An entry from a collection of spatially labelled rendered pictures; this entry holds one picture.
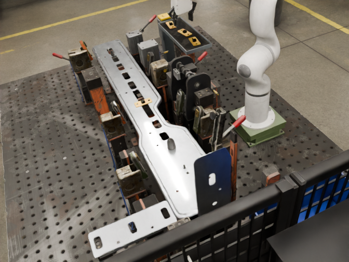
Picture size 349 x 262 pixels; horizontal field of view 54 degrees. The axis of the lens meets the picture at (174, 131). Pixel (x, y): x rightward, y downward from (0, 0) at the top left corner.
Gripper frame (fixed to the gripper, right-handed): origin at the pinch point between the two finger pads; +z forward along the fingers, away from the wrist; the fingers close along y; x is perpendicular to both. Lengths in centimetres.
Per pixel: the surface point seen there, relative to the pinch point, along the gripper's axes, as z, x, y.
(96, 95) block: 30, -15, 50
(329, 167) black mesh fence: -33, 119, 52
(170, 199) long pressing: 22, 72, 59
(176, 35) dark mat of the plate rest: 6.1, -0.9, 4.2
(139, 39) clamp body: 19.2, -34.5, 9.7
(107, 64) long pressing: 22.1, -27.0, 35.8
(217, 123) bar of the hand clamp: 7, 65, 31
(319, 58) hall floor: 122, -45, -191
